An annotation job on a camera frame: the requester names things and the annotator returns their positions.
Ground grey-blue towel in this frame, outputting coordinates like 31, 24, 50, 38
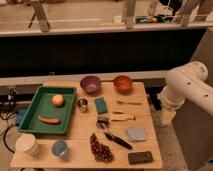
125, 127, 147, 142

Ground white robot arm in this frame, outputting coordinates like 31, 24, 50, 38
159, 61, 213, 125

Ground green plastic tray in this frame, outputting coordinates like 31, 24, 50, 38
19, 86, 76, 135

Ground black rectangular block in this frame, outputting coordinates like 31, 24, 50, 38
128, 151, 153, 164

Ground orange bowl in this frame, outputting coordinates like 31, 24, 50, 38
113, 75, 132, 93

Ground small dark binder clip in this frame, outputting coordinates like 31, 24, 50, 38
96, 116, 110, 129

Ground green sponge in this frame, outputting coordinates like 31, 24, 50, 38
95, 97, 108, 114

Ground bunch of dark grapes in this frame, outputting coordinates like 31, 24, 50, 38
90, 133, 114, 163

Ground purple bowl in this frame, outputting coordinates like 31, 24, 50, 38
80, 76, 101, 94

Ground small metal cup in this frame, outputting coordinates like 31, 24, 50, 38
77, 98, 88, 113

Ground orange peach fruit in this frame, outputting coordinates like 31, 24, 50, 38
52, 94, 64, 107

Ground red sausage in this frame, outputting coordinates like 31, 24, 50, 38
37, 116, 60, 124

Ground white paper cup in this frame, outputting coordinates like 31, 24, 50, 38
15, 134, 39, 155

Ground blue cloth beside table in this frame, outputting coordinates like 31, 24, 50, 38
15, 108, 27, 126

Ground wooden handled fork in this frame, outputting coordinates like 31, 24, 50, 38
116, 100, 142, 105

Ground black cables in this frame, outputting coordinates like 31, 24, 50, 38
0, 99, 18, 154

